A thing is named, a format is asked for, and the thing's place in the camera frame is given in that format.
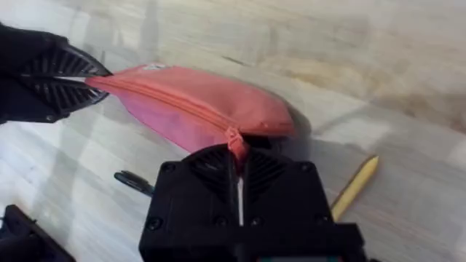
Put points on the pink zip pencil bag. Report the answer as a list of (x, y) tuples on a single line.
[(189, 94)]

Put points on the yellow pen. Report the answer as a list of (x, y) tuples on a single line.
[(355, 187)]

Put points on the black pen with teal clip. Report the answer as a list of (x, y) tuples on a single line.
[(133, 180)]

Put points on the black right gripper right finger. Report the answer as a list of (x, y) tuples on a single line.
[(284, 193)]

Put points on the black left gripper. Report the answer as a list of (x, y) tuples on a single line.
[(14, 54)]

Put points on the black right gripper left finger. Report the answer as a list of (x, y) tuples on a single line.
[(189, 196)]

